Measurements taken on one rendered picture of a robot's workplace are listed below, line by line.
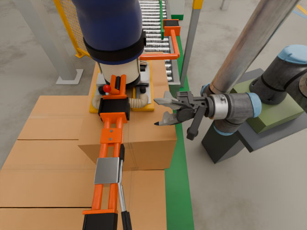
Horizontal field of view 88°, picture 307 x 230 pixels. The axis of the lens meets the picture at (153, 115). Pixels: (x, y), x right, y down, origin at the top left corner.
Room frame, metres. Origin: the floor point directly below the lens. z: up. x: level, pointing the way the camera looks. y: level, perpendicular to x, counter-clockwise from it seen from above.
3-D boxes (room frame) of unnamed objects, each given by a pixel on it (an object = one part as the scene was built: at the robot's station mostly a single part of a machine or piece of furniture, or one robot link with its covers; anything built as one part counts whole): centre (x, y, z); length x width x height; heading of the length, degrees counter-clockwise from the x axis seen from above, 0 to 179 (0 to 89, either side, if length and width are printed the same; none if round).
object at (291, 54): (0.63, -0.66, 1.03); 0.17 x 0.15 x 0.18; 16
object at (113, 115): (0.34, 0.14, 1.08); 0.10 x 0.08 x 0.06; 93
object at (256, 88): (0.64, -0.66, 0.89); 0.19 x 0.19 x 0.10
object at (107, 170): (0.12, 0.13, 1.07); 0.07 x 0.07 x 0.04; 3
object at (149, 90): (0.59, 0.05, 0.97); 0.34 x 0.10 x 0.05; 3
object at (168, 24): (0.90, -0.10, 1.08); 0.09 x 0.08 x 0.05; 93
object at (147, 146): (0.57, 0.12, 0.74); 0.60 x 0.40 x 0.40; 4
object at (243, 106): (0.35, -0.31, 1.08); 0.12 x 0.09 x 0.10; 93
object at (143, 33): (0.59, 0.14, 1.19); 0.23 x 0.23 x 0.04
